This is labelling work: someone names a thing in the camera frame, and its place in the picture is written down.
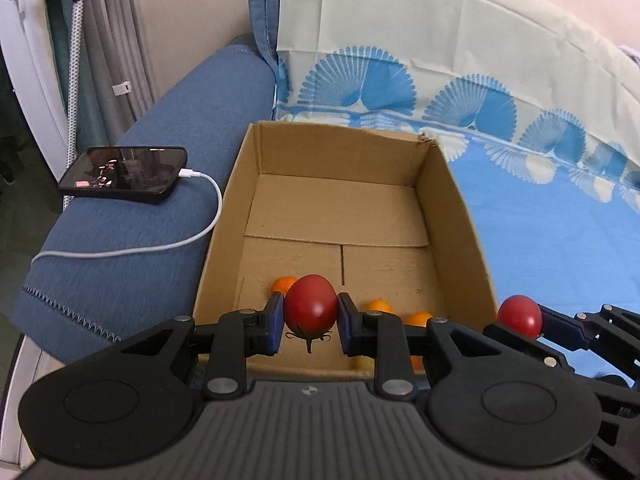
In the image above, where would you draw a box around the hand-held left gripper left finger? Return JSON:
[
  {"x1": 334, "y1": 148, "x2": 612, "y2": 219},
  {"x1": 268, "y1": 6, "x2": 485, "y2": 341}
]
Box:
[{"x1": 87, "y1": 292, "x2": 286, "y2": 401}]

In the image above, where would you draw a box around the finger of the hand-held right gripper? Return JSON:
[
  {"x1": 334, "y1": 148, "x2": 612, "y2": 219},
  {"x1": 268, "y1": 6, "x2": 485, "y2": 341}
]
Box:
[
  {"x1": 482, "y1": 325, "x2": 576, "y2": 376},
  {"x1": 539, "y1": 304, "x2": 640, "y2": 356}
]

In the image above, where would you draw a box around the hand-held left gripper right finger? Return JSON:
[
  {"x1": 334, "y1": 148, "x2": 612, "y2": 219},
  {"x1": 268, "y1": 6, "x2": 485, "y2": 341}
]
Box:
[{"x1": 339, "y1": 292, "x2": 543, "y2": 402}]

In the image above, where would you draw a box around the small red tomato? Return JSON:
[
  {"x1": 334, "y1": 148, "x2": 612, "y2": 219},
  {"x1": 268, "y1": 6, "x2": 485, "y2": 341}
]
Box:
[{"x1": 496, "y1": 295, "x2": 543, "y2": 339}]

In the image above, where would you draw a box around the red tomato with green calyx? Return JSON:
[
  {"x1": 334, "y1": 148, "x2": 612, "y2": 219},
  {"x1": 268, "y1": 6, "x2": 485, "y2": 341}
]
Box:
[{"x1": 284, "y1": 274, "x2": 339, "y2": 353}]

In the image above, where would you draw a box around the cardboard box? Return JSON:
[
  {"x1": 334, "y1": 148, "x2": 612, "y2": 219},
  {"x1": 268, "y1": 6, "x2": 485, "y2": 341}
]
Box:
[{"x1": 192, "y1": 121, "x2": 499, "y2": 381}]

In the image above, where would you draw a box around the blue fan-print bed sheet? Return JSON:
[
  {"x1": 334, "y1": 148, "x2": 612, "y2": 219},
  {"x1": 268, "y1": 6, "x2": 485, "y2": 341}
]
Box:
[{"x1": 272, "y1": 0, "x2": 640, "y2": 381}]

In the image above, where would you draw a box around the black smartphone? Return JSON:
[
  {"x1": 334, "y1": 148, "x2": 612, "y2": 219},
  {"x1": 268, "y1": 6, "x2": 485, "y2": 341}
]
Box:
[{"x1": 58, "y1": 146, "x2": 189, "y2": 205}]

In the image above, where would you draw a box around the blue fabric sofa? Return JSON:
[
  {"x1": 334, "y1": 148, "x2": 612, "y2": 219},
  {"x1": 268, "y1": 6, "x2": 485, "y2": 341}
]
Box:
[{"x1": 15, "y1": 0, "x2": 283, "y2": 366}]

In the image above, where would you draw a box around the grey curtain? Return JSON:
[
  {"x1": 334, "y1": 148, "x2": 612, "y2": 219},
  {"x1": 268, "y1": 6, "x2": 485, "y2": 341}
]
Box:
[{"x1": 42, "y1": 0, "x2": 158, "y2": 161}]

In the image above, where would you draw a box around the white cabinet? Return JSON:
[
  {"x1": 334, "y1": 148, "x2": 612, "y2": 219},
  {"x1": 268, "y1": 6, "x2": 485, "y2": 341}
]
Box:
[{"x1": 0, "y1": 0, "x2": 71, "y2": 171}]

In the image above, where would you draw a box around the white charging cable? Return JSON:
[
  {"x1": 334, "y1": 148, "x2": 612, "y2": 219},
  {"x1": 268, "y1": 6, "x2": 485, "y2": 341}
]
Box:
[{"x1": 31, "y1": 167, "x2": 223, "y2": 273}]

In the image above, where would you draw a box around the braided white hose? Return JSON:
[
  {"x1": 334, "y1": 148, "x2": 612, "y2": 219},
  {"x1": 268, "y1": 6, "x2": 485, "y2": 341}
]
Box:
[{"x1": 64, "y1": 0, "x2": 86, "y2": 211}]

